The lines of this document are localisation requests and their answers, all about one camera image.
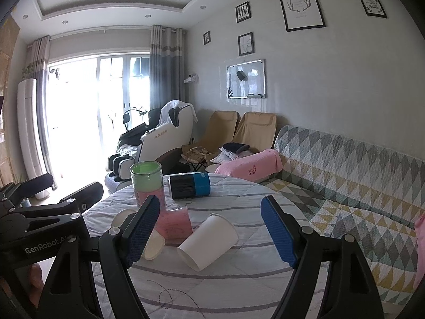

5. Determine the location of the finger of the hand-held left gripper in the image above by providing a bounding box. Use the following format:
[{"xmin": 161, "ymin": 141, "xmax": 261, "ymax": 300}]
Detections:
[
  {"xmin": 60, "ymin": 182, "xmax": 104, "ymax": 214},
  {"xmin": 0, "ymin": 173, "xmax": 54, "ymax": 207}
]

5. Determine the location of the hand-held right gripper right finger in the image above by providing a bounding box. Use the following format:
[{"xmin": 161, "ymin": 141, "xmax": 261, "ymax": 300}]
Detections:
[{"xmin": 260, "ymin": 195, "xmax": 385, "ymax": 319}]

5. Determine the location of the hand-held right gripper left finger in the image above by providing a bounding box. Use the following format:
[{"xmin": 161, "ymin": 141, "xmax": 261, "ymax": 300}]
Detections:
[{"xmin": 35, "ymin": 195, "xmax": 162, "ymax": 319}]

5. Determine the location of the large white paper cup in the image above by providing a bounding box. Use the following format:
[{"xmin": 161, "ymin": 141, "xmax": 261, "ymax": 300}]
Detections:
[{"xmin": 177, "ymin": 213, "xmax": 239, "ymax": 271}]

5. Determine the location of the small white paper cup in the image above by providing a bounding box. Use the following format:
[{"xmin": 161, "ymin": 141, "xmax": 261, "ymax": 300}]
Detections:
[{"xmin": 111, "ymin": 209, "xmax": 165, "ymax": 261}]

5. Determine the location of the pink plastic cup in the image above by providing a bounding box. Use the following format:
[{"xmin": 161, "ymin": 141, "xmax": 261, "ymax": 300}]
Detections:
[{"xmin": 153, "ymin": 206, "xmax": 194, "ymax": 244}]

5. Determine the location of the green and pink cup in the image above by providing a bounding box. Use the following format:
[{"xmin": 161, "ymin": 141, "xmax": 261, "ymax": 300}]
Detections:
[{"xmin": 130, "ymin": 161, "xmax": 165, "ymax": 211}]

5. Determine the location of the black and blue cup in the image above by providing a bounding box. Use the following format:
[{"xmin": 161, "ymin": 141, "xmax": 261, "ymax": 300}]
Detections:
[{"xmin": 167, "ymin": 172, "xmax": 212, "ymax": 200}]

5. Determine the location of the pink rolled towel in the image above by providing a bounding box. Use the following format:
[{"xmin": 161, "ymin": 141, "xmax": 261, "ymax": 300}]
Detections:
[{"xmin": 214, "ymin": 149, "xmax": 283, "ymax": 183}]

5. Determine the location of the white massage chair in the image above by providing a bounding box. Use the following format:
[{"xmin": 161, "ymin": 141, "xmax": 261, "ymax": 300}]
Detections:
[{"xmin": 105, "ymin": 101, "xmax": 197, "ymax": 191}]

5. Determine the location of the triangle patterned sofa cover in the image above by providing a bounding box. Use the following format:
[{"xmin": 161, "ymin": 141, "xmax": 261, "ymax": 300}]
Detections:
[{"xmin": 259, "ymin": 124, "xmax": 425, "ymax": 306}]

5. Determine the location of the wooden folding stool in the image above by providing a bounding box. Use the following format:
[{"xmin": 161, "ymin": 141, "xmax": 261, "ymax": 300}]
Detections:
[{"xmin": 181, "ymin": 144, "xmax": 214, "ymax": 171}]

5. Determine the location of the dark cloth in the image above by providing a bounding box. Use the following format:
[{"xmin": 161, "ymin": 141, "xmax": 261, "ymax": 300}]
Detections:
[{"xmin": 223, "ymin": 142, "xmax": 250, "ymax": 154}]

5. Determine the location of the white patterned pillow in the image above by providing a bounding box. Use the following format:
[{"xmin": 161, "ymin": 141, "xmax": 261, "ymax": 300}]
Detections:
[{"xmin": 210, "ymin": 150, "xmax": 253, "ymax": 166}]

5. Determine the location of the white towel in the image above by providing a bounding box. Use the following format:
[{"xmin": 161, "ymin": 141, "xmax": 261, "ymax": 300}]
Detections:
[{"xmin": 159, "ymin": 100, "xmax": 199, "ymax": 127}]

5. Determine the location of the grey striped curtain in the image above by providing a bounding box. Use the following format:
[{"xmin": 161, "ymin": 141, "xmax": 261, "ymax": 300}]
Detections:
[
  {"xmin": 26, "ymin": 36, "xmax": 51, "ymax": 182},
  {"xmin": 148, "ymin": 24, "xmax": 188, "ymax": 114}
]

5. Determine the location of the pink cushion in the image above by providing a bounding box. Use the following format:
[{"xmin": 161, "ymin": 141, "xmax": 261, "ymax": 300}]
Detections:
[{"xmin": 413, "ymin": 213, "xmax": 425, "ymax": 293}]

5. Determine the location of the wall whiteboard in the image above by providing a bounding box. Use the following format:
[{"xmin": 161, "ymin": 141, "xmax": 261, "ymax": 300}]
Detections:
[{"xmin": 227, "ymin": 59, "xmax": 266, "ymax": 100}]

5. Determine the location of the line drawing picture frame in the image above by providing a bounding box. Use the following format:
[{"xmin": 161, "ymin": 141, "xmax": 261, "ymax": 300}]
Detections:
[{"xmin": 237, "ymin": 32, "xmax": 254, "ymax": 57}]

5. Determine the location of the black patterned picture frame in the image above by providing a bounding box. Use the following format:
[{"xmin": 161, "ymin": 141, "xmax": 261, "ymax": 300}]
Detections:
[{"xmin": 235, "ymin": 2, "xmax": 252, "ymax": 23}]

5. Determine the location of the large antler picture frame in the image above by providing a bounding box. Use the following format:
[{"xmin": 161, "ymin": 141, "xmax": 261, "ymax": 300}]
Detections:
[{"xmin": 278, "ymin": 0, "xmax": 326, "ymax": 33}]

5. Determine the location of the black text picture frame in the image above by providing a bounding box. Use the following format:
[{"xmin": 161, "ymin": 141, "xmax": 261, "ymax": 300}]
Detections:
[{"xmin": 357, "ymin": 0, "xmax": 388, "ymax": 19}]

